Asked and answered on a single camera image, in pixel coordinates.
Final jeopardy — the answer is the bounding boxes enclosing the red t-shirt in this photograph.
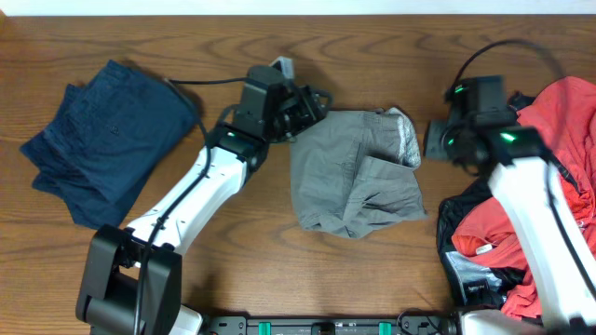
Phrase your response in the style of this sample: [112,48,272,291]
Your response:
[450,76,596,322]

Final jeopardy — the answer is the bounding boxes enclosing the folded navy blue shorts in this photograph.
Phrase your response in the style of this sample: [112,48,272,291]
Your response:
[20,60,198,229]

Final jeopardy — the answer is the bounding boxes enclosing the grey shorts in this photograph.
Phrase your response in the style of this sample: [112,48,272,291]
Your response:
[291,107,427,239]

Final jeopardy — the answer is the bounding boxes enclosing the black patterned garment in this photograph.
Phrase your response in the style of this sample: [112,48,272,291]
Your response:
[437,78,595,319]

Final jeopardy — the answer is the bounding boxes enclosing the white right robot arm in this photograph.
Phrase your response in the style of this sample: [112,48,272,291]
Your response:
[424,115,595,334]

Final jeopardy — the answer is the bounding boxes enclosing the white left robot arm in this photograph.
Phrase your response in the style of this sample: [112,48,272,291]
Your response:
[75,81,333,334]

